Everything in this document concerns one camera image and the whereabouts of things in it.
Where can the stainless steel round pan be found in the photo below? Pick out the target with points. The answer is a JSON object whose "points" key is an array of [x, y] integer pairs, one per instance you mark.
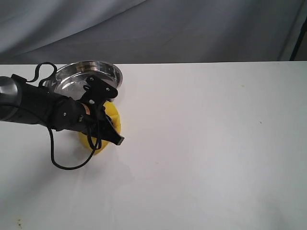
{"points": [[70, 79]]}

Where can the grey backdrop cloth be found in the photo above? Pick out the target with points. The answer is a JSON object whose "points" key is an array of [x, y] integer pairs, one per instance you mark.
{"points": [[148, 31]]}

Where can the black stand pole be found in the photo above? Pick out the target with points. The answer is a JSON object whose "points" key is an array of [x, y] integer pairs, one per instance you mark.
{"points": [[299, 41]]}

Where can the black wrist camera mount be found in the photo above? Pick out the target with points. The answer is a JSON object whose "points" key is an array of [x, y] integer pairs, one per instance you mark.
{"points": [[97, 91]]}

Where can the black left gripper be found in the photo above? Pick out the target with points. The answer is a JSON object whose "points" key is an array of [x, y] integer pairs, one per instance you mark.
{"points": [[63, 113]]}

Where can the yellow sponge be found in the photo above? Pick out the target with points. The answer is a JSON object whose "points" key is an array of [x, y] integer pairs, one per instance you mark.
{"points": [[113, 113]]}

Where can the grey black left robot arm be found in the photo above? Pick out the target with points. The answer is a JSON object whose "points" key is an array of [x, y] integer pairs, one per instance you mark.
{"points": [[11, 89]]}

